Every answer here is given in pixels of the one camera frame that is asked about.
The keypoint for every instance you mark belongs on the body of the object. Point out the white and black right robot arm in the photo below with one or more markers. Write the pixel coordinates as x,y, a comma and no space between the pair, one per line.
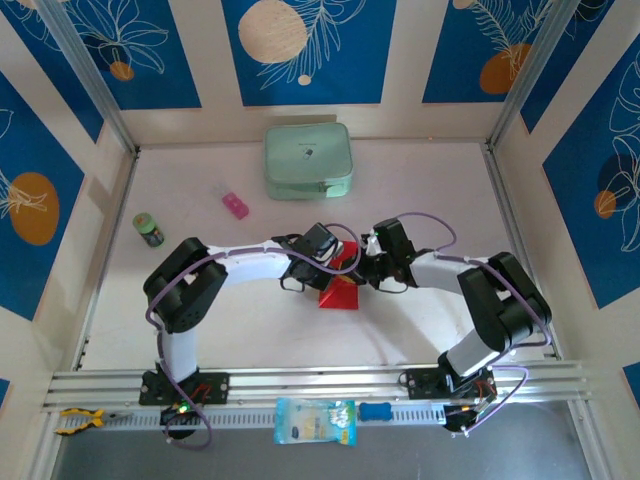
440,275

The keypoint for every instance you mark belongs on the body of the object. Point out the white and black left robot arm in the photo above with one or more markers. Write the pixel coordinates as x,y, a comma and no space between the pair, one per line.
250,262

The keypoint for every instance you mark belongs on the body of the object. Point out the mint green zip pouch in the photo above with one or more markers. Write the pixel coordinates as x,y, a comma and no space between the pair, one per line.
307,155

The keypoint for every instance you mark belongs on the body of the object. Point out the clear plastic cap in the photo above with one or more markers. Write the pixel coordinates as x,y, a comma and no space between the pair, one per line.
218,190

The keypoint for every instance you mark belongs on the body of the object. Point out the blue bone-shaped eraser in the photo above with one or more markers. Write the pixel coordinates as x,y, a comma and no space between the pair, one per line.
375,411

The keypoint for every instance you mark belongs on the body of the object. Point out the light blue wet wipes pack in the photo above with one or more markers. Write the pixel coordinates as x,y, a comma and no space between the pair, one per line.
315,422

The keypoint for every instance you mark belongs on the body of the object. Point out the black base control board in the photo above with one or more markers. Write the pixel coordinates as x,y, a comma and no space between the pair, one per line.
460,416
180,416

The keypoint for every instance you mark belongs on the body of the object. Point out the small green bottle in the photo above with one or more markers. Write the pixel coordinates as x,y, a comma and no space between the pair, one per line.
149,231

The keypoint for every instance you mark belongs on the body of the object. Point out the yellow black pliers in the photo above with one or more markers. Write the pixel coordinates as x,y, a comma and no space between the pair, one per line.
95,417

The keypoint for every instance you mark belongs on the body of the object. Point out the aluminium mounting rail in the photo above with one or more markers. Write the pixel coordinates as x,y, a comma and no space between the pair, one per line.
310,382

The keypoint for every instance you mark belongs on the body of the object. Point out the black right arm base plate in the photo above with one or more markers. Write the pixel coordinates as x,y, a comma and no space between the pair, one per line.
420,382

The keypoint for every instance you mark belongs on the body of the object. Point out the aluminium side rail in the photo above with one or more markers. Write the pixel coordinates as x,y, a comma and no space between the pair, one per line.
122,200
513,225

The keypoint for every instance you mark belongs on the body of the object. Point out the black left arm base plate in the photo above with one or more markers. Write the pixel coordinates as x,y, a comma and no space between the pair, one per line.
215,387

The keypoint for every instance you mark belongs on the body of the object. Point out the aluminium frame post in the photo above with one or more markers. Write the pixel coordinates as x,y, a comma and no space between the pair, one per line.
90,75
543,65

